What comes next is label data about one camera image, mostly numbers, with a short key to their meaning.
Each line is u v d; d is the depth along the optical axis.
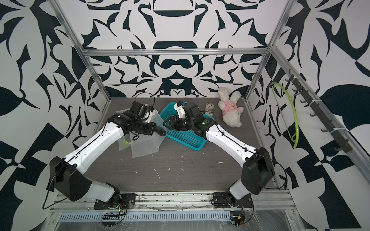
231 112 0.99
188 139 0.96
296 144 0.67
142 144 0.92
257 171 0.42
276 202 0.72
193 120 0.60
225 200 0.74
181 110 0.71
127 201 0.75
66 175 0.40
